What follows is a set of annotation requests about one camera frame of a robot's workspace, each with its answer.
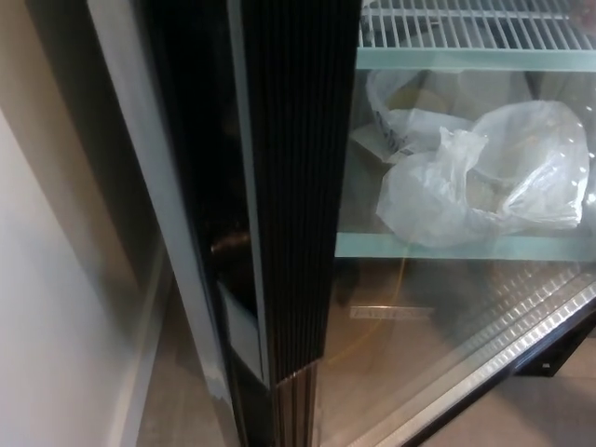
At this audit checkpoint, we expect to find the glass refrigerator shelf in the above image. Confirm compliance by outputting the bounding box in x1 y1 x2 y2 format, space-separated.
356 46 596 74

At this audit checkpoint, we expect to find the glass fridge door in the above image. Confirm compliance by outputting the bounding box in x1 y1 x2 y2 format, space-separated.
332 0 596 447

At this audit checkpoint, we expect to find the white printed plastic bag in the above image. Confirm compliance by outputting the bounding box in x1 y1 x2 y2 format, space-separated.
365 69 475 165

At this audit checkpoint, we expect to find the clear crumpled plastic bag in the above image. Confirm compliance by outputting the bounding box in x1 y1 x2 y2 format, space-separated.
375 99 590 248

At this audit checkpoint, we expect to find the white wire refrigerator shelf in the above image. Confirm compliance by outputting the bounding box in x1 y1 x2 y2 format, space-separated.
358 0 596 49

